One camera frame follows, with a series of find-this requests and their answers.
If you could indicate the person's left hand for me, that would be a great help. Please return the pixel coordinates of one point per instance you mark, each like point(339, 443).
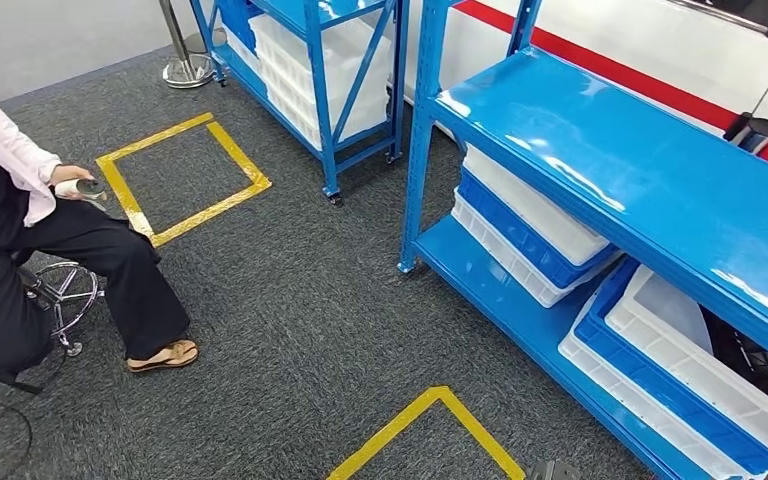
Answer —
point(66, 173)

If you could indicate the blue metal shelf rack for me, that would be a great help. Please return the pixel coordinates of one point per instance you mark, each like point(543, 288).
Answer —
point(318, 99)
point(589, 146)

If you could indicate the person's left forearm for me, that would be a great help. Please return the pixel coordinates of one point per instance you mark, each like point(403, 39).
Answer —
point(6, 146)

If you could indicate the chrome stool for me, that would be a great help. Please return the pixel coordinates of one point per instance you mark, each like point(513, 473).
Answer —
point(72, 291)

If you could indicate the person's foot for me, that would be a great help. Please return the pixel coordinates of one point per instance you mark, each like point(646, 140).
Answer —
point(165, 356)

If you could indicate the chrome stanchion post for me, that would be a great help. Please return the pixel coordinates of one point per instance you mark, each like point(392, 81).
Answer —
point(188, 69)

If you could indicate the black plastic trim part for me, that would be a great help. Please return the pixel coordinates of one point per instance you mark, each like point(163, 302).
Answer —
point(762, 371)

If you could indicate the yellow floor tape outline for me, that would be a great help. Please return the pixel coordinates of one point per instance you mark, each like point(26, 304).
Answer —
point(119, 185)
point(437, 396)

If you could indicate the large white plastic crate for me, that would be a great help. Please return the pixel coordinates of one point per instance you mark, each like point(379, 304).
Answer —
point(291, 66)

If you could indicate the VR hand controller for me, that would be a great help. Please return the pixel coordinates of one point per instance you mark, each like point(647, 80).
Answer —
point(86, 192)

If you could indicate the person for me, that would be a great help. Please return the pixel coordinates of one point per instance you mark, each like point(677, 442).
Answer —
point(92, 252)

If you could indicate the white car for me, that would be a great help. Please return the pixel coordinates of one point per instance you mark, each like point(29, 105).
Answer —
point(656, 40)

